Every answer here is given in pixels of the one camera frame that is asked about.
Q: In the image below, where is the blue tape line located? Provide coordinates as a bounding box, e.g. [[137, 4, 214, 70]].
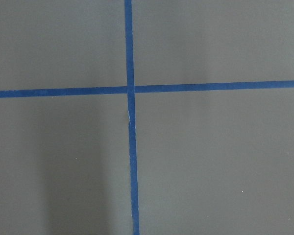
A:
[[0, 80, 294, 99], [123, 0, 140, 235]]

